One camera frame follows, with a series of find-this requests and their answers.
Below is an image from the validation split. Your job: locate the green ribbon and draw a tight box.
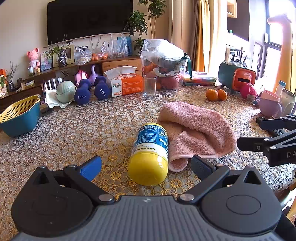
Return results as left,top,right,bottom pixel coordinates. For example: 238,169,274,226
182,53,193,80

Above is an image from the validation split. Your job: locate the purple kettlebell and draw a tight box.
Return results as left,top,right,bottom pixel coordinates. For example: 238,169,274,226
89,65,102,86

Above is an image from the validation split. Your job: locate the orange white tissue box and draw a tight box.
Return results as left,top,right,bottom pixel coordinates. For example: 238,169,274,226
105,66,144,98

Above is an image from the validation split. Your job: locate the pink plush toy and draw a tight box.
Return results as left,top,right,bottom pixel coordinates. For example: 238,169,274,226
240,82,258,100

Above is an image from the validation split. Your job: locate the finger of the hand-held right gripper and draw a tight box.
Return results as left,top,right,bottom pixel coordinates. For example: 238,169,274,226
237,136,278,152
256,115,296,131

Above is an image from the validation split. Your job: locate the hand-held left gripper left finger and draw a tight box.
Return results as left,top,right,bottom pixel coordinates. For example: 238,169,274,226
33,156,116,206

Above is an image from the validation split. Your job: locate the pink plastic cup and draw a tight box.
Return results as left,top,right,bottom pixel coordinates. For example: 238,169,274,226
259,90,283,118

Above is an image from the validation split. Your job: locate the blue basket with yellow strainer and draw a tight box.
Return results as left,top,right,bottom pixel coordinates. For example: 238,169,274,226
0,95,41,138

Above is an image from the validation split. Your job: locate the stack of colourful books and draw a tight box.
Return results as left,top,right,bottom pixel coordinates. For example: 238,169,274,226
182,71,221,88

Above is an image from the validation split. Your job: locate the black flat television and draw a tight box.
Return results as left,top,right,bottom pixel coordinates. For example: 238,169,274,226
47,0,134,46

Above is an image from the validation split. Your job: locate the pink bear figurine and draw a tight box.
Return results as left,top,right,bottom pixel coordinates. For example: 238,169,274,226
26,47,40,70

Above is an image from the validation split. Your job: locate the small vase with twigs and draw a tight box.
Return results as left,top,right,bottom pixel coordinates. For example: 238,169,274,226
47,35,74,68

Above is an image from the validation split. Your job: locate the silver pouch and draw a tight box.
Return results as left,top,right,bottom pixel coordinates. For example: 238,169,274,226
281,88,296,117

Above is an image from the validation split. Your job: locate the pale green ribbed bowl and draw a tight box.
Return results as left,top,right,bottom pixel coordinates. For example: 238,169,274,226
55,81,77,104

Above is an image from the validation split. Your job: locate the green potted tree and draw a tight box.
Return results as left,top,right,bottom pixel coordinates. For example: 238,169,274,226
124,0,167,54

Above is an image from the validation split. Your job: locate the clear plastic bag of snacks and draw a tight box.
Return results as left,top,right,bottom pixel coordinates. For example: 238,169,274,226
74,46,93,65

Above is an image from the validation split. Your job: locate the pink kettlebell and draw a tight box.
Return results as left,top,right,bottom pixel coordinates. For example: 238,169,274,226
75,70,90,82

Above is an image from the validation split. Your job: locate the white cloth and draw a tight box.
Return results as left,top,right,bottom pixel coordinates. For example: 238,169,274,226
44,89,77,109

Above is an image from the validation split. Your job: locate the yellow lidded bottle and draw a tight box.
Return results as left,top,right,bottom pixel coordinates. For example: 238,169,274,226
128,123,169,186

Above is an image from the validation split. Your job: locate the green orange knife holder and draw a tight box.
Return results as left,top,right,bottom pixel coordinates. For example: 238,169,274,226
218,61,257,93

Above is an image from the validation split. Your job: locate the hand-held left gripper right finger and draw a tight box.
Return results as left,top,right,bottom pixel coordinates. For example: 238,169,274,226
177,155,266,205

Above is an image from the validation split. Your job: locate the wooden television cabinet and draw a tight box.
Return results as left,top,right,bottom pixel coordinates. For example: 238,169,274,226
0,54,143,112

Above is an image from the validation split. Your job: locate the yellow curtain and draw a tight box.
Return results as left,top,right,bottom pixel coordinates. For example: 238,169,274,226
191,0,223,73

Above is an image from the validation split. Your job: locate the clear drinking glass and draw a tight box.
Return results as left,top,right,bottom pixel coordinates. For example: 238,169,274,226
142,76,158,98

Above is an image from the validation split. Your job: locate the blue dumbbell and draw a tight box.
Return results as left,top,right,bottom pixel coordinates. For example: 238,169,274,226
93,76,114,101
74,79,93,105

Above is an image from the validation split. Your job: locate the white bottle with blue cap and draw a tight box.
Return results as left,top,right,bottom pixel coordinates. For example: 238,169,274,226
275,80,286,98

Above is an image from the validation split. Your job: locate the plastic bag of oranges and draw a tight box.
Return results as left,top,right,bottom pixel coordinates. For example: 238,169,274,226
91,49,109,62

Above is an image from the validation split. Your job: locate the pink towel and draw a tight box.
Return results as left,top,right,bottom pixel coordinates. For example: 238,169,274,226
157,101,238,172

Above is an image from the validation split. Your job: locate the clear fruit container with bag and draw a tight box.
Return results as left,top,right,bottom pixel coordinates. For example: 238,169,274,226
140,39,188,91

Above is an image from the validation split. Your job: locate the picture card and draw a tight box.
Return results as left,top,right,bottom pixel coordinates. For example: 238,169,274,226
40,51,54,71

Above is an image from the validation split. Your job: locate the cream photo frame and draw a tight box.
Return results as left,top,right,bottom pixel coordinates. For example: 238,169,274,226
52,45,76,68

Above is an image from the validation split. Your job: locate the clear bag with blue box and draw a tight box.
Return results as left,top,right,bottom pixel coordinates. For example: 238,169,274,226
108,33,134,58

